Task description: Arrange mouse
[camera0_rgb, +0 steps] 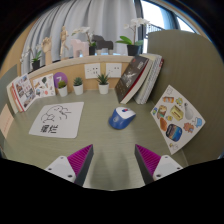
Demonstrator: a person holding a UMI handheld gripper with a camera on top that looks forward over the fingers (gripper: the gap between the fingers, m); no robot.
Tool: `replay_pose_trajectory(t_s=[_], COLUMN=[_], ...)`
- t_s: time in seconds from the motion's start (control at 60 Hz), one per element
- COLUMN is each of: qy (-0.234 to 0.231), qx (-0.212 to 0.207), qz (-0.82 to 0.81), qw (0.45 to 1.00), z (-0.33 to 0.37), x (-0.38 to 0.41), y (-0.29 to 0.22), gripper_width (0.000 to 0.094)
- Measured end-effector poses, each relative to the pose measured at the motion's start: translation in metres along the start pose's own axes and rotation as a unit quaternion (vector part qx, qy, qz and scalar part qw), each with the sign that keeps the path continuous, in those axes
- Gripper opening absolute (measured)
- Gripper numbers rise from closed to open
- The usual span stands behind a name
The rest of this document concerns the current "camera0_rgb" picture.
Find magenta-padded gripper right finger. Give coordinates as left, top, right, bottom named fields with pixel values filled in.
left=134, top=143, right=184, bottom=185

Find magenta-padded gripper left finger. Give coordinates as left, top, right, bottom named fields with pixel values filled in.
left=44, top=143, right=95, bottom=187

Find blue and white computer mouse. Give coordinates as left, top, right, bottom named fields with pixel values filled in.
left=108, top=106, right=137, bottom=130

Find large colourful sticker sheet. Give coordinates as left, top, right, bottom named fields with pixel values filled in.
left=150, top=84, right=207, bottom=156

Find tan paper booklet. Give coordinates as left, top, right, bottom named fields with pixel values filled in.
left=0, top=103, right=15, bottom=139

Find yellow-green succulent in white pot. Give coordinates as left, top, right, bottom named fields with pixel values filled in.
left=57, top=79, right=69, bottom=98

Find round green succulent in white pot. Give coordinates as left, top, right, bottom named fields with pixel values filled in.
left=72, top=76, right=85, bottom=96

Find small white sticker sheet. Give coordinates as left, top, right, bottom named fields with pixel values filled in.
left=32, top=73, right=57, bottom=99

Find photo brochure with red edge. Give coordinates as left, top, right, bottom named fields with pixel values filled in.
left=11, top=73, right=37, bottom=113

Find pale books behind brochure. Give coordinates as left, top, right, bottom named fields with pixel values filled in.
left=5, top=79, right=21, bottom=114

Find spiky green succulent in white pot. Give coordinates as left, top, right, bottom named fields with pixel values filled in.
left=96, top=72, right=111, bottom=95

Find purple round number disc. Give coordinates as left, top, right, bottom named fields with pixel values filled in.
left=52, top=71, right=69, bottom=88

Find black cover book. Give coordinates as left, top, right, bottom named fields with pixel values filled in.
left=114, top=55, right=150, bottom=105

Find light wooden desk ledge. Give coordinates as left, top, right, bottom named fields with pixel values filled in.
left=27, top=54, right=135, bottom=93

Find small white orchid in black pot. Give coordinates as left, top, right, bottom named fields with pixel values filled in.
left=19, top=44, right=44, bottom=72

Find olive felt desk partition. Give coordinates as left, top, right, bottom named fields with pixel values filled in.
left=0, top=63, right=19, bottom=111
left=146, top=29, right=224, bottom=166

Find white orchid behind horse figurines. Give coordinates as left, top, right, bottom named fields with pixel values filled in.
left=70, top=26, right=98, bottom=56

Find tall white orchid in black pot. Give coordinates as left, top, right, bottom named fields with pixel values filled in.
left=115, top=17, right=151, bottom=57

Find pink horse figurine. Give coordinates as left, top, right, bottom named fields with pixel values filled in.
left=69, top=38, right=90, bottom=59

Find wooden hand model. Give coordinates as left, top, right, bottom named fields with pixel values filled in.
left=41, top=36, right=54, bottom=66

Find wooden artist mannequin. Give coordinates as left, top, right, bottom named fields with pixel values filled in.
left=59, top=25, right=70, bottom=61

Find dark grey horse figurine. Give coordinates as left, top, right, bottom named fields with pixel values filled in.
left=91, top=34, right=114, bottom=55

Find grey pleated curtain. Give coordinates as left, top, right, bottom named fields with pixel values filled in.
left=20, top=0, right=139, bottom=76

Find white wall socket with holes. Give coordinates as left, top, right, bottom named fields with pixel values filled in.
left=84, top=62, right=102, bottom=80

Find plain white wall socket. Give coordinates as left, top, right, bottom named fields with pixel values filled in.
left=105, top=62, right=123, bottom=79

